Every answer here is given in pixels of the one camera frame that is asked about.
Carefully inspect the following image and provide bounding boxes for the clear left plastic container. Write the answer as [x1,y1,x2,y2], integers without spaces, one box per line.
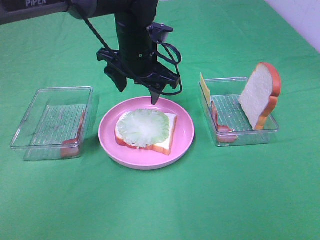
[10,86,93,161]

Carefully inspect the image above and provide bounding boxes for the clear right plastic container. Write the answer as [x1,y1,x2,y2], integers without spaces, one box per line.
[199,77,279,147]

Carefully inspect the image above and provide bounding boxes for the green lettuce leaf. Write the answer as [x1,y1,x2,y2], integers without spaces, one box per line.
[115,109,171,148]

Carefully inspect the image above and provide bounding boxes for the clear plastic container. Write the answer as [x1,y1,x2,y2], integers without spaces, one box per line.
[199,77,279,147]
[10,86,93,161]

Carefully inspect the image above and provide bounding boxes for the white toast bread slice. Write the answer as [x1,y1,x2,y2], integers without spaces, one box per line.
[115,111,178,155]

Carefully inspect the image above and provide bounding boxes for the upright toast bread slice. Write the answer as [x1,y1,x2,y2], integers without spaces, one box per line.
[239,62,282,130]

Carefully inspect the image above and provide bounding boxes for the yellow cheese slice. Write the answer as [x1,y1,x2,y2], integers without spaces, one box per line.
[200,72,211,105]

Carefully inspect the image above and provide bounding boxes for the pink bacon strip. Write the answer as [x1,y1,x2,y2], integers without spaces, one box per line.
[60,111,85,158]

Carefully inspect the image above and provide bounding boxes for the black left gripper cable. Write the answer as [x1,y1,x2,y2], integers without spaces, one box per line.
[74,4,183,97]

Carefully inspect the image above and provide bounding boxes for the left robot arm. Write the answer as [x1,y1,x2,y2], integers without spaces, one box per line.
[0,0,183,105]

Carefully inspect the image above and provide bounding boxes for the green tablecloth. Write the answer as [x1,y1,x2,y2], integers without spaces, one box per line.
[0,0,320,240]

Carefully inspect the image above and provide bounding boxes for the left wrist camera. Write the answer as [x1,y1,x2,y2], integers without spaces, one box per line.
[146,22,174,43]

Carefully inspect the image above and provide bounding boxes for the wavy bacon strip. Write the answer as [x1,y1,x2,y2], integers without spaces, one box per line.
[211,100,238,143]

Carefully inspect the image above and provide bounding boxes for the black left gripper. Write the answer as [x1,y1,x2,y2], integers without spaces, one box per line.
[96,13,181,105]

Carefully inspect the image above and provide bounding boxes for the pink round plate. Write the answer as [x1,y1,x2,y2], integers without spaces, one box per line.
[98,96,195,170]

